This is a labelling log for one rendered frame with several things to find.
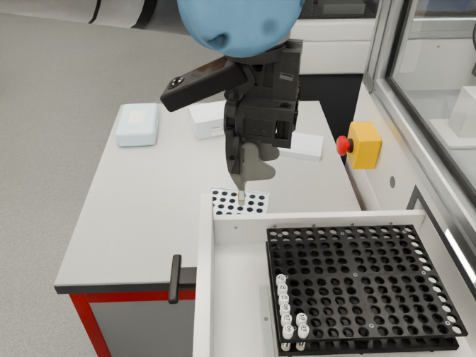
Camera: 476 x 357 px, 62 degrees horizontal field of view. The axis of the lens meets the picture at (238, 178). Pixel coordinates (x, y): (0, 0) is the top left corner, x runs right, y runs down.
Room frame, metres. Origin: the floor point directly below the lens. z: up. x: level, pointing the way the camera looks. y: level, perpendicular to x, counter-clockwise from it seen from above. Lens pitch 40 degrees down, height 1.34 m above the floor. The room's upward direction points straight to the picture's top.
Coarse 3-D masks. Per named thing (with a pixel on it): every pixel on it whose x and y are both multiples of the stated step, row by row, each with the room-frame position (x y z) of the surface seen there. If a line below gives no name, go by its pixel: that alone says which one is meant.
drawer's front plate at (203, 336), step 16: (208, 208) 0.42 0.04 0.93; (208, 224) 0.39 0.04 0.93; (208, 240) 0.36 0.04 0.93; (208, 256) 0.33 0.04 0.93; (208, 272) 0.31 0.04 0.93; (208, 288) 0.28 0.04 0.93; (208, 304) 0.26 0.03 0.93; (208, 320) 0.24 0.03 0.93; (208, 336) 0.22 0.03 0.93; (208, 352) 0.21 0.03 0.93
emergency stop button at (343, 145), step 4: (340, 136) 0.67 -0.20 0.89; (344, 136) 0.66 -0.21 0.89; (336, 140) 0.67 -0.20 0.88; (340, 140) 0.65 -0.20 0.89; (344, 140) 0.65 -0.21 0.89; (336, 144) 0.66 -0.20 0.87; (340, 144) 0.65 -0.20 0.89; (344, 144) 0.64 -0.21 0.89; (348, 144) 0.65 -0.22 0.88; (336, 148) 0.66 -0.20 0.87; (340, 148) 0.64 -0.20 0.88; (344, 148) 0.64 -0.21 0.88; (348, 148) 0.65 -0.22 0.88; (340, 152) 0.64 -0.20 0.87; (344, 152) 0.64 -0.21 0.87
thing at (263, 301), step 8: (264, 288) 0.34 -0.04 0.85; (264, 296) 0.33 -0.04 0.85; (264, 304) 0.31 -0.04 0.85; (264, 312) 0.30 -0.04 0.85; (264, 320) 0.29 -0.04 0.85; (264, 328) 0.28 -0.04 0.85; (264, 336) 0.27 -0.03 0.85; (272, 336) 0.27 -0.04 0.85; (264, 344) 0.26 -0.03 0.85; (272, 344) 0.26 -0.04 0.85; (264, 352) 0.25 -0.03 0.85; (272, 352) 0.25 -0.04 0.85
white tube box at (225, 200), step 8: (208, 192) 0.60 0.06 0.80; (216, 192) 0.61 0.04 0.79; (224, 192) 0.61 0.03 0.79; (232, 192) 0.61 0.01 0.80; (248, 192) 0.61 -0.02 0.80; (256, 192) 0.60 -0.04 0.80; (264, 192) 0.60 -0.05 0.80; (216, 200) 0.58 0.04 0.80; (224, 200) 0.59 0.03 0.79; (232, 200) 0.59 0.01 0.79; (248, 200) 0.58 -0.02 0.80; (256, 200) 0.58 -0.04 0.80; (264, 200) 0.58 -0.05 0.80; (216, 208) 0.56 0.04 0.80; (224, 208) 0.56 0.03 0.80; (232, 208) 0.57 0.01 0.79; (240, 208) 0.57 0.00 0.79; (248, 208) 0.56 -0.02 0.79; (256, 208) 0.56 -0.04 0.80; (264, 208) 0.56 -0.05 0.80
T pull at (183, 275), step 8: (176, 256) 0.35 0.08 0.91; (176, 264) 0.33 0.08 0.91; (176, 272) 0.32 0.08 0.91; (184, 272) 0.32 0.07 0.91; (192, 272) 0.32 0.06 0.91; (176, 280) 0.31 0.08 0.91; (184, 280) 0.31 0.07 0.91; (192, 280) 0.31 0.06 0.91; (176, 288) 0.30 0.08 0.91; (168, 296) 0.29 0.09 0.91; (176, 296) 0.29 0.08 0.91
